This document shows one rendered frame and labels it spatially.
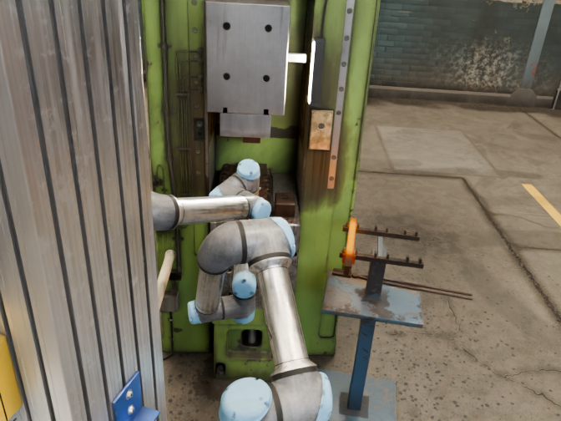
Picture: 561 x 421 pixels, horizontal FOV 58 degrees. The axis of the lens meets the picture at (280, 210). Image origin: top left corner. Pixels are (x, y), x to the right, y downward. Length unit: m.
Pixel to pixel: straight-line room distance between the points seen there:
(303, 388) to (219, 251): 0.39
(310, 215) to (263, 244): 1.05
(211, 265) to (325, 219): 1.10
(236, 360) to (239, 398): 1.39
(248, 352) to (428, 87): 6.28
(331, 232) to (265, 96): 0.77
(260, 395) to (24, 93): 0.84
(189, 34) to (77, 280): 1.52
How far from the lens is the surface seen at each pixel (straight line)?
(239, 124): 2.03
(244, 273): 1.62
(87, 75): 0.68
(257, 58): 1.96
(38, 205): 0.64
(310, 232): 2.39
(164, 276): 2.30
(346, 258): 1.87
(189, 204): 1.40
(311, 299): 2.61
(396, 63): 8.07
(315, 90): 2.10
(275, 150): 2.57
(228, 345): 2.59
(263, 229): 1.33
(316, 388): 1.25
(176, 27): 2.11
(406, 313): 2.14
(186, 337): 2.78
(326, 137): 2.18
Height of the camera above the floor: 1.94
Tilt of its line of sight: 27 degrees down
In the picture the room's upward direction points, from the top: 3 degrees clockwise
